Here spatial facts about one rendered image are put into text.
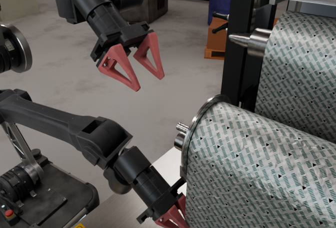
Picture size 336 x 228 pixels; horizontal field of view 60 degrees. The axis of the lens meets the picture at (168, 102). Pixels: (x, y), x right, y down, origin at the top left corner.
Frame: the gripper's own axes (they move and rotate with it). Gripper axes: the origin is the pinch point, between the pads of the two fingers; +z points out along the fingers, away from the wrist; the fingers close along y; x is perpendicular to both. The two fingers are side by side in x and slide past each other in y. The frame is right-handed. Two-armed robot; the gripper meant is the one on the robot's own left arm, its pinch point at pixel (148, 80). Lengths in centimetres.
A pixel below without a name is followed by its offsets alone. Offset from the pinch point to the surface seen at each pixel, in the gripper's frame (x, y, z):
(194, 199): -3.4, 4.1, 20.8
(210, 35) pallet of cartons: -185, -290, -68
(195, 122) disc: 6.0, 2.6, 10.6
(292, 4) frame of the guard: -10, -98, -5
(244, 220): 3.9, 4.0, 26.1
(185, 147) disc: 3.4, 4.7, 12.8
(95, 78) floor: -255, -151, -99
